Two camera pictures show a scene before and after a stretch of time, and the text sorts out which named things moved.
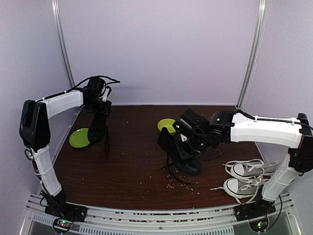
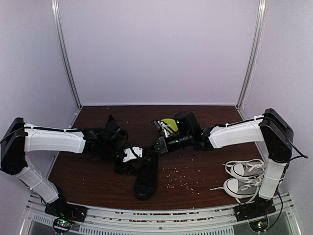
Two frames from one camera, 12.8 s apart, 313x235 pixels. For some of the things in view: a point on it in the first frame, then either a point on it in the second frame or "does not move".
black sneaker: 166,142 → 146,179
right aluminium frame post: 254,55 does not move
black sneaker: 98,131 → 98,153
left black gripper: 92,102 → 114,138
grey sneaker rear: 254,168 does not move
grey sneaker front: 245,191 does not move
